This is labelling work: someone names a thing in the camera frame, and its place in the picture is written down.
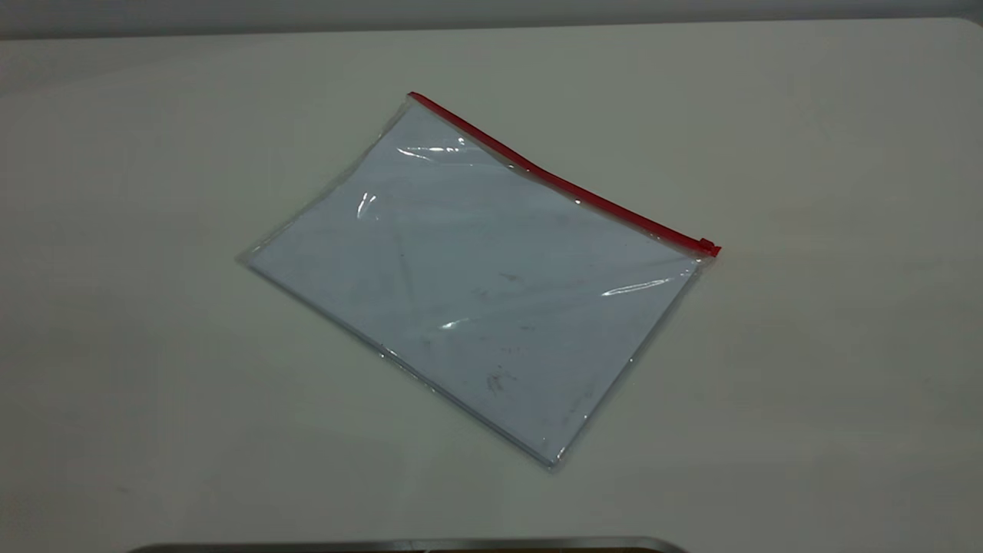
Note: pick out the transparent zip bag red zipper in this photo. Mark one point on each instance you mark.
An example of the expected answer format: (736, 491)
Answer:
(491, 292)

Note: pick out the red zipper slider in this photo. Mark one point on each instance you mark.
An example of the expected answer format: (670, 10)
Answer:
(707, 247)

